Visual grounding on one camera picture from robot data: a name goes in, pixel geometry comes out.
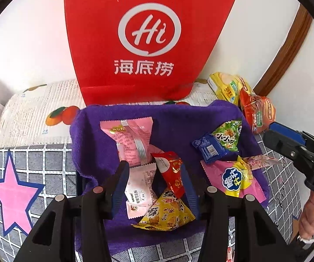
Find pale pink candy packet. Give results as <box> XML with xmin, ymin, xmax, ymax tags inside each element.
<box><xmin>124</xmin><ymin>163</ymin><xmax>157</xmax><ymax>219</ymax></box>

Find yellow rice cracker packet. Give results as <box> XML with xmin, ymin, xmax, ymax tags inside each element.
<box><xmin>132</xmin><ymin>188</ymin><xmax>195</xmax><ymax>231</ymax></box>

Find red small snack packet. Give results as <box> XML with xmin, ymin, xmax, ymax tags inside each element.
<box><xmin>151</xmin><ymin>152</ymin><xmax>185</xmax><ymax>199</ymax></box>

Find long toy story snack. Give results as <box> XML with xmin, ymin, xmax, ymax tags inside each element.
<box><xmin>243</xmin><ymin>154</ymin><xmax>280</xmax><ymax>170</ymax></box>

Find pink yellow crisps packet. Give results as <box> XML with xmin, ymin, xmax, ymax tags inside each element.
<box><xmin>201</xmin><ymin>156</ymin><xmax>267</xmax><ymax>203</ymax></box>

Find blue cookie packet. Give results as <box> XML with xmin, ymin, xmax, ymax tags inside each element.
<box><xmin>192</xmin><ymin>134</ymin><xmax>229</xmax><ymax>164</ymax></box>

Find green snack packet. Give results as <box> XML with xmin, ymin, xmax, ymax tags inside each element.
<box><xmin>211</xmin><ymin>120</ymin><xmax>242</xmax><ymax>152</ymax></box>

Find pink wafer packet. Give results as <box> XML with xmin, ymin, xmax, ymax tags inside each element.
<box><xmin>100</xmin><ymin>117</ymin><xmax>163</xmax><ymax>167</ymax></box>

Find person right hand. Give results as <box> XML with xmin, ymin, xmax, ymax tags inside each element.
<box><xmin>298</xmin><ymin>190</ymin><xmax>314</xmax><ymax>242</ymax></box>

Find orange chips bag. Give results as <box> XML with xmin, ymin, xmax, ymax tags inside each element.
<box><xmin>239</xmin><ymin>88</ymin><xmax>276</xmax><ymax>134</ymax></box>

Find purple towel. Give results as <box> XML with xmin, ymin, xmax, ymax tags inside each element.
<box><xmin>70</xmin><ymin>100</ymin><xmax>262</xmax><ymax>255</ymax></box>

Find yellow chips bag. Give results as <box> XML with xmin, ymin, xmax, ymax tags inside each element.
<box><xmin>207</xmin><ymin>72</ymin><xmax>252</xmax><ymax>105</ymax></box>

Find pink paper star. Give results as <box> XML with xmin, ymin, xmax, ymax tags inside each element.
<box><xmin>0</xmin><ymin>150</ymin><xmax>45</xmax><ymax>236</ymax></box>

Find red paper shopping bag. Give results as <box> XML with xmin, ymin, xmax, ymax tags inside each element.
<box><xmin>64</xmin><ymin>0</ymin><xmax>235</xmax><ymax>105</ymax></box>

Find wooden door frame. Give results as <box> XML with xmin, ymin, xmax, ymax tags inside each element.
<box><xmin>254</xmin><ymin>4</ymin><xmax>313</xmax><ymax>97</ymax></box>

